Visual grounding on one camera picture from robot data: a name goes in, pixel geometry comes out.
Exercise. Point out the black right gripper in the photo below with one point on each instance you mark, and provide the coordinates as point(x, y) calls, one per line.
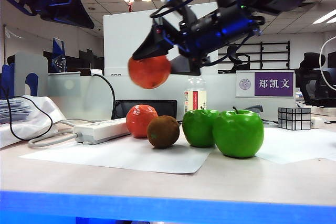
point(199, 37)

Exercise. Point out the glossy orange fruit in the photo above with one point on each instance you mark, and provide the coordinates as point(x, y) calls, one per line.
point(149, 73)
point(137, 121)

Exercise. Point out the green apple with dark stem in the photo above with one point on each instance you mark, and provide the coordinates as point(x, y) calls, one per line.
point(237, 134)

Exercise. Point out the frosted glass desk partition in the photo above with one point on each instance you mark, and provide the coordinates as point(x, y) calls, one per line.
point(147, 93)

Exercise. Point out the red hanging ornament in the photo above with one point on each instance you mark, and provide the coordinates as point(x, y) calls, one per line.
point(130, 7)

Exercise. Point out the clear plastic bottle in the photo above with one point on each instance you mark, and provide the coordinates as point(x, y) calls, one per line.
point(195, 98)

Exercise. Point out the blue triangular trophy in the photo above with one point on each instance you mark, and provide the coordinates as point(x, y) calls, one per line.
point(57, 50)

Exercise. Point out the white board panel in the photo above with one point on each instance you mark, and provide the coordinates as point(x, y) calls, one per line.
point(118, 40)

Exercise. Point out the dark office cubicles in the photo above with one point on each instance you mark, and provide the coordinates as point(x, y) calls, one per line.
point(78, 62)

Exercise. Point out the white plug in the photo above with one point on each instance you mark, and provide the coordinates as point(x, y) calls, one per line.
point(95, 72)

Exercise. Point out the brown kiwi with green mark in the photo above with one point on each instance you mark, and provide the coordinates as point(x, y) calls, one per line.
point(162, 132)

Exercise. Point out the grey blue file holder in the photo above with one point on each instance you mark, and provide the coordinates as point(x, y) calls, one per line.
point(31, 63)

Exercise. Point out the black shelf rack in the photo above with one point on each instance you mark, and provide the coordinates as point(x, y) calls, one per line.
point(261, 56)

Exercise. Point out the grey stapler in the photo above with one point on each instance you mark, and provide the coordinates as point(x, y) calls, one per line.
point(256, 109)

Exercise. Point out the white power strip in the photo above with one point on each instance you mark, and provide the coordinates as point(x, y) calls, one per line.
point(99, 130)

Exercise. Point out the purple white name sign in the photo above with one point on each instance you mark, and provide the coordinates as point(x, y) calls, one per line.
point(273, 84)

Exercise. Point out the white paper sheet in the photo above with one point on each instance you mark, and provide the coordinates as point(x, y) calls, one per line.
point(288, 145)
point(131, 158)

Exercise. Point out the stack of papers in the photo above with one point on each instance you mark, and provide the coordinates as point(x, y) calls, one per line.
point(15, 113)

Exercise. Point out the white plastic bag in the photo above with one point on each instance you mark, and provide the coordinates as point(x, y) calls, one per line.
point(29, 126)

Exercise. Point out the silver mirror cube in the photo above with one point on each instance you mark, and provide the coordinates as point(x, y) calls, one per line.
point(294, 119)

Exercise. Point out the black mesh office chair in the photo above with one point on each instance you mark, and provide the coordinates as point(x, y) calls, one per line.
point(312, 77)

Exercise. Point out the white power adapter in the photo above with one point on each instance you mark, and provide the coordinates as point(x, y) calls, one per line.
point(317, 122)

